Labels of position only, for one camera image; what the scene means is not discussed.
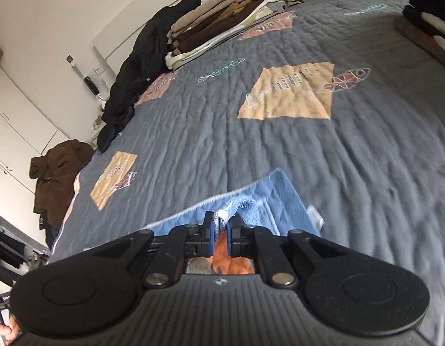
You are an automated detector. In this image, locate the black hairbrush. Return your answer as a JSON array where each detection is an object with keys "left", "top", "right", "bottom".
[{"left": 73, "top": 63, "right": 100, "bottom": 96}]

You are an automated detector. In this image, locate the brown jacket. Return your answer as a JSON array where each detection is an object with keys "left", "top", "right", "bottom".
[{"left": 29, "top": 139, "right": 95, "bottom": 229}]

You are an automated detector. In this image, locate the white wardrobe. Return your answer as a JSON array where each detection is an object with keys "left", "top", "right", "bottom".
[{"left": 0, "top": 67, "right": 70, "bottom": 249}]

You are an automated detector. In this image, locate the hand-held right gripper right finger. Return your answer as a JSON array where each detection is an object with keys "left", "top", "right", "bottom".
[{"left": 227, "top": 214, "right": 356, "bottom": 289}]

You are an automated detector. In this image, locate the person's left hand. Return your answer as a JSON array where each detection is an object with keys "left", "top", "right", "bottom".
[{"left": 0, "top": 315, "right": 19, "bottom": 345}]

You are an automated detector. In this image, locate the grey printed bed quilt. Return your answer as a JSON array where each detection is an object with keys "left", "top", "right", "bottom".
[{"left": 49, "top": 0, "right": 445, "bottom": 332}]

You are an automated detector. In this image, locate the black clothes rack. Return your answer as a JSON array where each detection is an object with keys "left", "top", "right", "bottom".
[{"left": 0, "top": 209, "right": 50, "bottom": 289}]

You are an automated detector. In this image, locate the stack of folded brown clothes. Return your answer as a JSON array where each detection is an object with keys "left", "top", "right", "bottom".
[{"left": 165, "top": 0, "right": 307, "bottom": 70}]

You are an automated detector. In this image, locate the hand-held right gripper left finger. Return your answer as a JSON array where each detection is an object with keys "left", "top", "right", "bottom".
[{"left": 100, "top": 211, "right": 215, "bottom": 289}]

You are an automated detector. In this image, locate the black white striped garment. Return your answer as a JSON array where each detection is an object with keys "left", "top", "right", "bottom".
[{"left": 403, "top": 3, "right": 445, "bottom": 62}]

